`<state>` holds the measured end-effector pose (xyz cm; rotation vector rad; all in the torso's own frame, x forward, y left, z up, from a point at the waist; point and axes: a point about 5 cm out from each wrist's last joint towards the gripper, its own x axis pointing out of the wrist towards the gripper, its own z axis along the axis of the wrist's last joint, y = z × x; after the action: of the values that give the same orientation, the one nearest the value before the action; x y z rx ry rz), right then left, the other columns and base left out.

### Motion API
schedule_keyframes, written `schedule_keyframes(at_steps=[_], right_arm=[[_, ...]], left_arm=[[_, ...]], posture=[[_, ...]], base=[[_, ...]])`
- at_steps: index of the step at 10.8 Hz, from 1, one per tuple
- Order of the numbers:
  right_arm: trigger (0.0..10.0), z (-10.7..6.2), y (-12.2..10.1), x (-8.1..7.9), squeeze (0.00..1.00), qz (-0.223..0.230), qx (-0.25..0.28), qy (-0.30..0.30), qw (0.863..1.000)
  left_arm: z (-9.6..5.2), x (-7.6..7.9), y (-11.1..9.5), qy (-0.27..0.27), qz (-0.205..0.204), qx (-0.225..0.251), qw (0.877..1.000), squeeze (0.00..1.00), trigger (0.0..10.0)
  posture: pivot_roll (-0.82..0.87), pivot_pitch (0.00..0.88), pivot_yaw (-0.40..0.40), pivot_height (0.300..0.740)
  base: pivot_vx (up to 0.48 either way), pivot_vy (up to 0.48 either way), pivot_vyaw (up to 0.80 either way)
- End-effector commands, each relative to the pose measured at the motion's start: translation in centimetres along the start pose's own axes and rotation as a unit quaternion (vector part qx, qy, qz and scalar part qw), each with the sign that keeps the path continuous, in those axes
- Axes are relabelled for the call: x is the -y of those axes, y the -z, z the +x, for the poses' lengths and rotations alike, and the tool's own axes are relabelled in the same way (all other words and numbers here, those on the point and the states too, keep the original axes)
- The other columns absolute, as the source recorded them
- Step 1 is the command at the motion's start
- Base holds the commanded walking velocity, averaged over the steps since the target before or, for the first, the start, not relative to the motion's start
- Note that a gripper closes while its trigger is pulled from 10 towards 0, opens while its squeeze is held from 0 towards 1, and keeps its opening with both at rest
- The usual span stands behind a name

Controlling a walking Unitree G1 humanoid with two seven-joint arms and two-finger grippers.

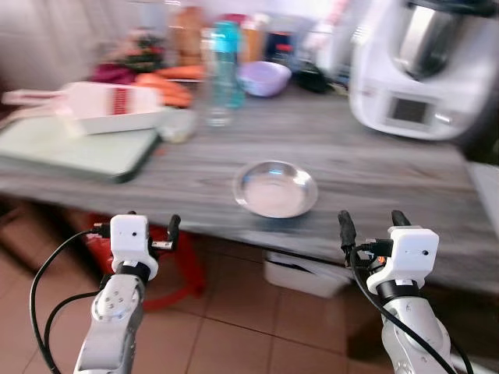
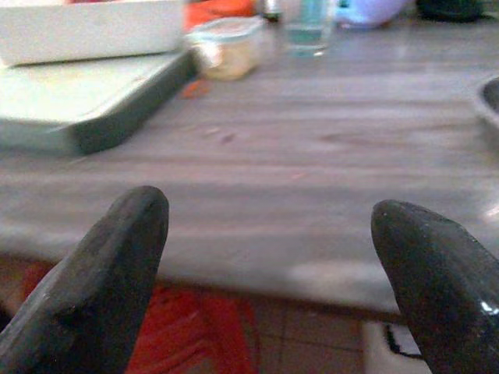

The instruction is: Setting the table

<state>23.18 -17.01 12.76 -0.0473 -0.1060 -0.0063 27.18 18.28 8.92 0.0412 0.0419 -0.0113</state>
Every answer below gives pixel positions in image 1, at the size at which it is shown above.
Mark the red plastic stool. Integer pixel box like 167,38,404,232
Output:
84,214,206,312

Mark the white plastic box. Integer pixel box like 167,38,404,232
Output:
264,249,352,299

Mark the shallow stainless steel bowl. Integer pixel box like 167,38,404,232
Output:
234,160,319,219

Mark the pale green cutting board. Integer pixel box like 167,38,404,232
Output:
0,109,162,185

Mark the white cabinet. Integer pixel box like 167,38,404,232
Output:
468,160,499,235

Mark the small clear lidded food container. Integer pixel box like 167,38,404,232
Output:
160,109,196,144

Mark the white mandoline slicer red blade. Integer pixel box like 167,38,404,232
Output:
0,81,169,136

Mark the clear drinking glass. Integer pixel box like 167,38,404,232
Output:
204,76,235,128

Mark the white food processor steel jug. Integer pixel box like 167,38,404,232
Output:
349,0,499,142

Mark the small black pouch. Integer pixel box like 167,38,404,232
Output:
296,66,333,95

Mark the green bag of vegetables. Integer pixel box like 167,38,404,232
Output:
113,30,167,73

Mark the purple bowl with dark sticker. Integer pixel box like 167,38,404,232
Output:
238,61,292,98

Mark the teal-capped water bottle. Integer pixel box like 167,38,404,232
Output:
211,21,246,110

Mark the red-lidded jar of crackers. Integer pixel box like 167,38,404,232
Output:
168,4,206,68

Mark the clear plastic pitcher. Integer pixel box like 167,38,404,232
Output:
308,0,353,76

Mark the orange squeeze bottle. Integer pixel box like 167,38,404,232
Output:
239,16,263,64

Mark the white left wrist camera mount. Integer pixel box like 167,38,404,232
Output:
109,214,161,281

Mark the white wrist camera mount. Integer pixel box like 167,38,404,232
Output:
109,214,161,281
366,228,440,295

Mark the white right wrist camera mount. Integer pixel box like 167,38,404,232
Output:
366,228,440,295

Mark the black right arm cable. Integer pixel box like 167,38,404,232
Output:
347,245,474,374

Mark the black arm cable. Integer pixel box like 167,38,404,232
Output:
347,245,474,374
29,228,111,374

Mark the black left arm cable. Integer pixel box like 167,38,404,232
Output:
29,228,111,374

